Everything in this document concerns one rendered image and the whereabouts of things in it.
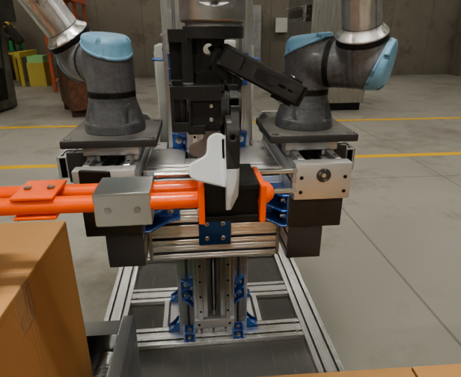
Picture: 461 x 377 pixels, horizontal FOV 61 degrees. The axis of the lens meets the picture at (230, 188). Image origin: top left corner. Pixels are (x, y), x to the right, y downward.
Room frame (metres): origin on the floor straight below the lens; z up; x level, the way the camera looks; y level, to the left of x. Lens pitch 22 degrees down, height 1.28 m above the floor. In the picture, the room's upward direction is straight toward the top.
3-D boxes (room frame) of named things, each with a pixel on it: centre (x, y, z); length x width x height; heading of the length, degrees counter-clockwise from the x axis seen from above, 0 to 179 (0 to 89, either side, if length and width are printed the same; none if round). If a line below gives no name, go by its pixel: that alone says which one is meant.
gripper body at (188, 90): (0.48, 0.03, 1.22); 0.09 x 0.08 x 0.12; 96
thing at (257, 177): (0.47, 0.00, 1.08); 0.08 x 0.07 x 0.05; 96
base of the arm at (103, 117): (0.99, 0.30, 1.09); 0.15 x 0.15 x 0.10
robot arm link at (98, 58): (1.00, 0.30, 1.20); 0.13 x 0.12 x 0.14; 41
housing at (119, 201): (0.46, 0.14, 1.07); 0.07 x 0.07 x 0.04; 6
